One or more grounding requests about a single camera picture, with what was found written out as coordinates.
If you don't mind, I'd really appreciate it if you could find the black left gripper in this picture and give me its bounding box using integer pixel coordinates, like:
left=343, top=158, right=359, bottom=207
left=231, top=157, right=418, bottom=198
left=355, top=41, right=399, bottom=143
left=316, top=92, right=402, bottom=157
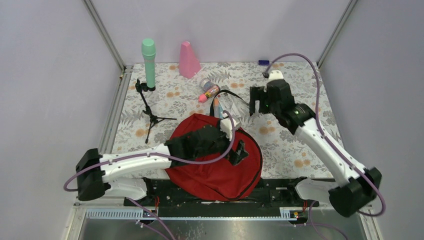
left=195, top=120, right=249, bottom=165

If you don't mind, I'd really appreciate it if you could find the red backpack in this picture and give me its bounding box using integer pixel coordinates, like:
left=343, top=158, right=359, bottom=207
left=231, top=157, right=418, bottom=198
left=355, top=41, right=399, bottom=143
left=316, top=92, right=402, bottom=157
left=165, top=113, right=263, bottom=201

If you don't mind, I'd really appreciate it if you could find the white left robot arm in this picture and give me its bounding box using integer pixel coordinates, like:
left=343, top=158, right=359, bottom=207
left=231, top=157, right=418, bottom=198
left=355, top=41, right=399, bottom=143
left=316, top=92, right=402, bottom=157
left=75, top=125, right=249, bottom=206

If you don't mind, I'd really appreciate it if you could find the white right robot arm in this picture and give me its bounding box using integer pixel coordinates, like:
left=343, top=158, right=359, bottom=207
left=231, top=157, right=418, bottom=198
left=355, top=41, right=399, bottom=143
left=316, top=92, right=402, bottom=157
left=249, top=79, right=382, bottom=218

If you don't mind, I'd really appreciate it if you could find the small blue block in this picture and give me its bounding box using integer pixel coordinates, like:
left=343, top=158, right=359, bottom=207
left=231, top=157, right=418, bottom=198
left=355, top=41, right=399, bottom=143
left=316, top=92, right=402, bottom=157
left=258, top=60, right=270, bottom=66

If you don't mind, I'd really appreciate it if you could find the pink capped tube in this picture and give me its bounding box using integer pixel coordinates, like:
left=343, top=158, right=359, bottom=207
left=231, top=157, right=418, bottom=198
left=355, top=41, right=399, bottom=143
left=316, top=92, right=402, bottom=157
left=198, top=85, right=221, bottom=103

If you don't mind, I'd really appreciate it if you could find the clear glitter jar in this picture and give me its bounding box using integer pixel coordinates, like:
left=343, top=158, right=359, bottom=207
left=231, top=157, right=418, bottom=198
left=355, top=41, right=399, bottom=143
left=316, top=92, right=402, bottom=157
left=199, top=78, right=215, bottom=92

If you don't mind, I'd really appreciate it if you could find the pink cone block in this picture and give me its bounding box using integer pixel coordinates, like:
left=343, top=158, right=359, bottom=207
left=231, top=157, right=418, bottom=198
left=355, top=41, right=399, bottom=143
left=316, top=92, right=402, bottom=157
left=179, top=41, right=202, bottom=79

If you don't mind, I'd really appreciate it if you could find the floral table mat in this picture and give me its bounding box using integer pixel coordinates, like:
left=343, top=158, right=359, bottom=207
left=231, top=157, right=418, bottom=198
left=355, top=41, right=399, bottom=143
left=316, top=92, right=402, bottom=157
left=111, top=62, right=332, bottom=179

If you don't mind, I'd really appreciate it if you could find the black mini tripod stand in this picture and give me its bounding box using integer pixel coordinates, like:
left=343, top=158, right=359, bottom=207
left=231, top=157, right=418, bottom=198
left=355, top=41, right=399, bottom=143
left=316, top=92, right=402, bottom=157
left=135, top=78, right=177, bottom=144

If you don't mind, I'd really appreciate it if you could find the green toy microphone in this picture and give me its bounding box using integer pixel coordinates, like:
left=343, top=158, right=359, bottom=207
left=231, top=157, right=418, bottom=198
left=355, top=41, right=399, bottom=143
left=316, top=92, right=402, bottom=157
left=141, top=38, right=156, bottom=91

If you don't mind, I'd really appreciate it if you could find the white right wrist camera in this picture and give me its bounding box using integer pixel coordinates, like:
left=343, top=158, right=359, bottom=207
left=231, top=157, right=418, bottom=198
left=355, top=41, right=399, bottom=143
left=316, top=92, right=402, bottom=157
left=262, top=70, right=284, bottom=81

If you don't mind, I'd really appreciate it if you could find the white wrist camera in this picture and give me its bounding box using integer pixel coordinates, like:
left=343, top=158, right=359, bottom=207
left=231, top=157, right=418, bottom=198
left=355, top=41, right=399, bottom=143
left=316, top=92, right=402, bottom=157
left=262, top=70, right=284, bottom=81
left=219, top=117, right=240, bottom=141

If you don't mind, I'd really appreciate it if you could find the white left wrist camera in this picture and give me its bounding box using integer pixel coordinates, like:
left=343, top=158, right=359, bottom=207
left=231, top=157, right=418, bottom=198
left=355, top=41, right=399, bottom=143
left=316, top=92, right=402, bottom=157
left=219, top=117, right=240, bottom=141

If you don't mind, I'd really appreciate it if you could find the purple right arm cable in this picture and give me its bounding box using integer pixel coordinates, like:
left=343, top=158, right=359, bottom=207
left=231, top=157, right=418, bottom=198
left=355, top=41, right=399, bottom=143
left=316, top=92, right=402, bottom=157
left=263, top=52, right=387, bottom=240

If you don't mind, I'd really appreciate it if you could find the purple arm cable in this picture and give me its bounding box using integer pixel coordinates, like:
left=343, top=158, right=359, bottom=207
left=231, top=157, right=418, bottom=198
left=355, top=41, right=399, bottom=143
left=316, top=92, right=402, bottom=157
left=62, top=110, right=237, bottom=240
left=263, top=52, right=387, bottom=240

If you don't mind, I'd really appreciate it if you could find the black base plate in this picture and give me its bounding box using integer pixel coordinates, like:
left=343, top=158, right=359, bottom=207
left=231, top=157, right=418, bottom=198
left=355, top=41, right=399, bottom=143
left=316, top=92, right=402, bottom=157
left=137, top=178, right=320, bottom=220

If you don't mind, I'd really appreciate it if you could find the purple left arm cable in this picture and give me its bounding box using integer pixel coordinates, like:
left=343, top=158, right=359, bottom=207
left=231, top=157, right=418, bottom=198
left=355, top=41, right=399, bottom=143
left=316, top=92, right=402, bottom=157
left=62, top=110, right=237, bottom=240

